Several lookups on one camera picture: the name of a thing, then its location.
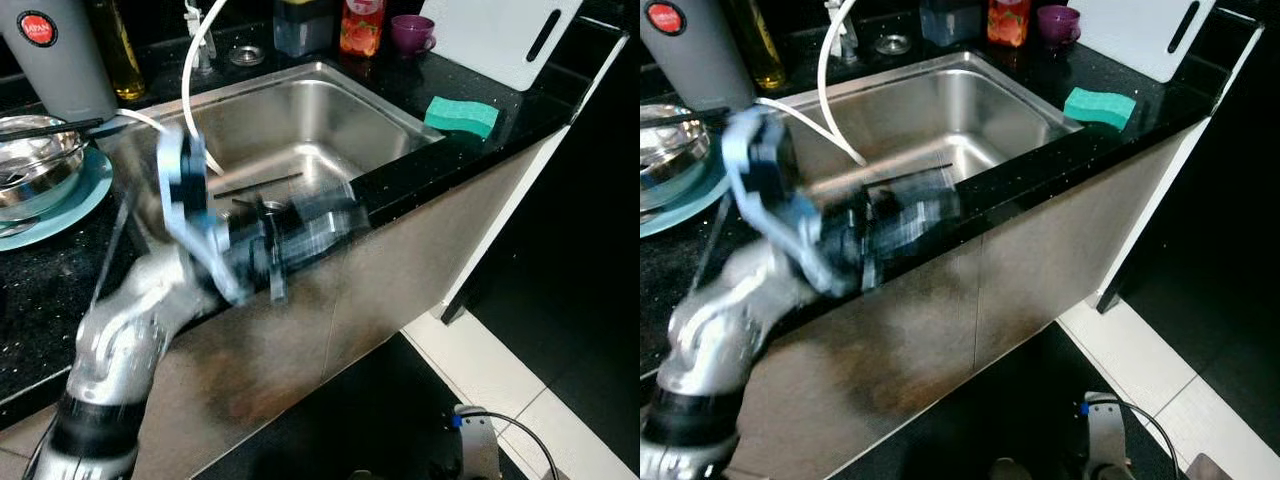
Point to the red juice bottle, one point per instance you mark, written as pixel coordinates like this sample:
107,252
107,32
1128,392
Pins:
362,28
1008,22

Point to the stainless steel sink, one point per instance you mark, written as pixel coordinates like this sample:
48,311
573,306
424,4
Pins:
960,110
300,120

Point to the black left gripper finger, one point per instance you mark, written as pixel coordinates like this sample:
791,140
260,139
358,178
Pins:
915,205
335,238
325,206
925,240

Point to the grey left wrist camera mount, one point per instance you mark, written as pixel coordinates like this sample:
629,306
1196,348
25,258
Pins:
185,215
770,195

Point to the green sponge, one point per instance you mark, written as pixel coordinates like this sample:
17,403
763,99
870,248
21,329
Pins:
462,116
1100,108

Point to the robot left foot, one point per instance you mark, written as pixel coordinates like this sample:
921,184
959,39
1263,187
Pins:
365,475
1010,470

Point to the clear bluish plastic container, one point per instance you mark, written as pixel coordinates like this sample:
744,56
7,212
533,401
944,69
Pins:
300,30
950,22

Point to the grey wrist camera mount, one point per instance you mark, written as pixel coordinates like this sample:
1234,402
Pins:
1108,440
478,445
770,195
185,215

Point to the round metal hole cover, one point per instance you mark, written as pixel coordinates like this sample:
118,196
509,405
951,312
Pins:
247,55
892,44

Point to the white cutting board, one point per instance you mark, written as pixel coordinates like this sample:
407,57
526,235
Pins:
490,35
1140,30

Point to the purple cup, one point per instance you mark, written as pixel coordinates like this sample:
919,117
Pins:
1057,24
410,33

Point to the stainless steel bowl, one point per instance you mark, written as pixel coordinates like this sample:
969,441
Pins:
670,150
35,170

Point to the yellow oil bottle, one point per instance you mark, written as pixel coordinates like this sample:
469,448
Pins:
760,45
120,50

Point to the grey cabinet door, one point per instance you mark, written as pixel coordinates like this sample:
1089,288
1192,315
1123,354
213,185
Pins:
250,385
880,390
1080,240
440,240

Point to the small metal tap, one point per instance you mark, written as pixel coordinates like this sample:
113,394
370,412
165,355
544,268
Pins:
198,35
840,30

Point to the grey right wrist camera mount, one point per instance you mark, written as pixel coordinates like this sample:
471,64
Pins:
478,445
1108,440

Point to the teal plate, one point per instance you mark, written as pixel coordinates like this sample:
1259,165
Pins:
85,195
705,195

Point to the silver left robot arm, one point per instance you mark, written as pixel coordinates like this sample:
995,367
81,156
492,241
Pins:
730,330
130,320

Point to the grey jug with red label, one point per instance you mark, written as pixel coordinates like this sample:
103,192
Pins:
55,60
690,50

